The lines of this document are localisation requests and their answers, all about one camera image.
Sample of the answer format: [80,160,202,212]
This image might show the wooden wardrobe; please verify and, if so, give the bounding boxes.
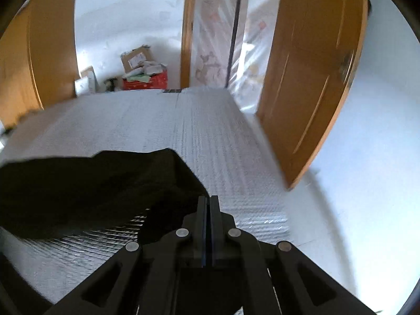
[0,0,81,128]

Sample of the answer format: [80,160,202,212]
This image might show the wooden door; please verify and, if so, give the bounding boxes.
[256,0,370,190]

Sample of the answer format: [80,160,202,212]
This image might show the wooden door frame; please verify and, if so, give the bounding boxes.
[180,0,201,89]

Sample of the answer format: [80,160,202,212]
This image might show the brown cardboard box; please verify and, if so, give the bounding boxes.
[120,45,153,73]

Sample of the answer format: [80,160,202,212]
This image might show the black fleece garment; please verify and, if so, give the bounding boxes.
[0,148,208,247]

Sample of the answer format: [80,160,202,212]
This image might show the silver quilted foil mat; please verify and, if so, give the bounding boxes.
[0,87,293,306]

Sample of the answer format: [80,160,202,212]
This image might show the metal door handle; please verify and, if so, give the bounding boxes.
[339,49,357,83]

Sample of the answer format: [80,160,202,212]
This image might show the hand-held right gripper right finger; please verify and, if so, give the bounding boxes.
[210,195,379,315]

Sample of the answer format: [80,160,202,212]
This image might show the grey parcel bags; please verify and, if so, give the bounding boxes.
[126,60,166,82]

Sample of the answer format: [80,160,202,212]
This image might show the black curtain strip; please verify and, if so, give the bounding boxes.
[224,0,247,88]

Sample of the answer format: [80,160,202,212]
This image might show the red box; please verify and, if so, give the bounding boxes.
[122,69,169,91]

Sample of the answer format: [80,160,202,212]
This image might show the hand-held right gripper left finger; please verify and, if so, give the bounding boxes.
[42,195,208,315]

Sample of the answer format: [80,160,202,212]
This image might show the clear printed door curtain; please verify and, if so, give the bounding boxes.
[190,0,283,112]

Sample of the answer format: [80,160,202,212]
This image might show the small white box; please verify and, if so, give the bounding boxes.
[74,66,98,98]

